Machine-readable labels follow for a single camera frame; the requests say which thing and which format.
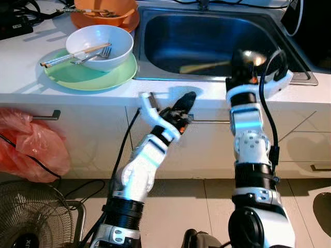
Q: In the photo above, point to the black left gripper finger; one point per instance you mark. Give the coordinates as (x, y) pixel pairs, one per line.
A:
(182, 102)
(189, 105)

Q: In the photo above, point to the silver fork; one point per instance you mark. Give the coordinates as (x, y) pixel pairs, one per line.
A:
(101, 53)

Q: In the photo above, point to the white ribbed bowl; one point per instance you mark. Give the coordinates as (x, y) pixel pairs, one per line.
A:
(98, 36)

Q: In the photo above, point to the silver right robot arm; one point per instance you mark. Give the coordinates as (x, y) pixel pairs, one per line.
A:
(251, 150)

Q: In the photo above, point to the black kitchen appliance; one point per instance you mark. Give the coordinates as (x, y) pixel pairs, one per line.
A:
(315, 31)

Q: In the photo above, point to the stainless steel sink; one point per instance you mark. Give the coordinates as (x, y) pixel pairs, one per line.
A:
(207, 36)

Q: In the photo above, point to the white cabinet front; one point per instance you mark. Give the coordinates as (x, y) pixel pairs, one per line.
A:
(207, 155)

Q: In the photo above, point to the green plate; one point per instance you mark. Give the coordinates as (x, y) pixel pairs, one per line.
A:
(88, 80)

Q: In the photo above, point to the orange bowl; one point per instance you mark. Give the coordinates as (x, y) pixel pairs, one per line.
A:
(126, 10)

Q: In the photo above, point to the robot right leg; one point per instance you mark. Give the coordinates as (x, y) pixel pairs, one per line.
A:
(204, 240)

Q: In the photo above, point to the chopstick with silver end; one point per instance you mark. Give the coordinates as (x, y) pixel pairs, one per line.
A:
(77, 11)

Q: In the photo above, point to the red plastic bag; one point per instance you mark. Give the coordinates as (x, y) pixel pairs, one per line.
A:
(31, 150)

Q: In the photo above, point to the black power strip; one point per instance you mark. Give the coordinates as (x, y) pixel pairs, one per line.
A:
(15, 26)

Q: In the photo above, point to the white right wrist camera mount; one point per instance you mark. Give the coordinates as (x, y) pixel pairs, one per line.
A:
(243, 93)

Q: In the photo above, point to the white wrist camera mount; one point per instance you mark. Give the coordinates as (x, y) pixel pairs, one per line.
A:
(243, 93)
(150, 111)

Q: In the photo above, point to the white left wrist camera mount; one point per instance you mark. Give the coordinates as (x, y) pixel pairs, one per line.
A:
(150, 111)

